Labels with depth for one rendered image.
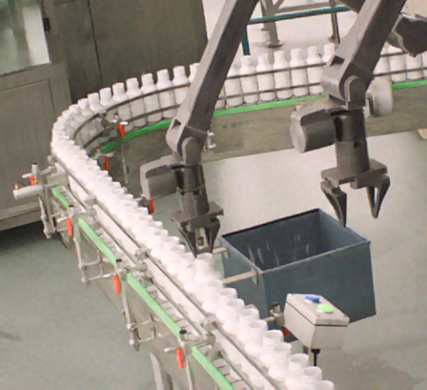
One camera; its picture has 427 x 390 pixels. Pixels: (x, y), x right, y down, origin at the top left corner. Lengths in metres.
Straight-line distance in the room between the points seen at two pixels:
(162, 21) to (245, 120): 3.78
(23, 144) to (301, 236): 2.73
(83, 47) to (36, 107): 2.04
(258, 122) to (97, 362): 1.21
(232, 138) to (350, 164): 2.28
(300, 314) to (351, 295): 0.75
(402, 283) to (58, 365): 1.47
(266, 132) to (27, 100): 1.86
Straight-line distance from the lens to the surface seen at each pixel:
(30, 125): 5.94
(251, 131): 4.34
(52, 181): 3.63
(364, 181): 2.09
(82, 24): 7.90
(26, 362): 4.99
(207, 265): 2.56
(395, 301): 5.01
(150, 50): 8.06
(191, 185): 2.48
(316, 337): 2.44
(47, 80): 5.92
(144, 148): 4.26
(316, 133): 2.03
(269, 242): 3.42
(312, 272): 3.15
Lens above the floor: 2.20
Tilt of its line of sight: 19 degrees down
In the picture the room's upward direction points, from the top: 9 degrees counter-clockwise
